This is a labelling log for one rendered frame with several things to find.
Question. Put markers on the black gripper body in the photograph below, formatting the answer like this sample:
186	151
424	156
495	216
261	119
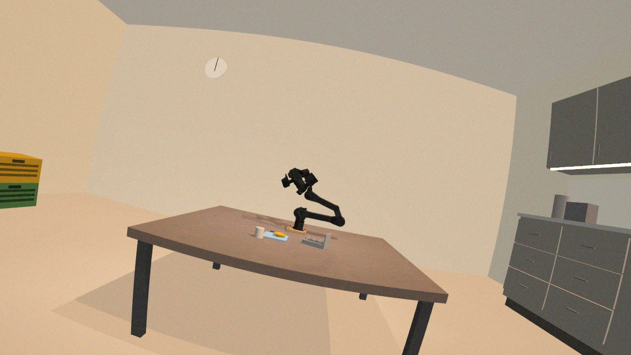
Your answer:
286	182

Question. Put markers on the beige dish rack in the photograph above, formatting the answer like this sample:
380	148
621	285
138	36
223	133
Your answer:
318	244

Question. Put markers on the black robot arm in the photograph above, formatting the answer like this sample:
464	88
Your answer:
301	213

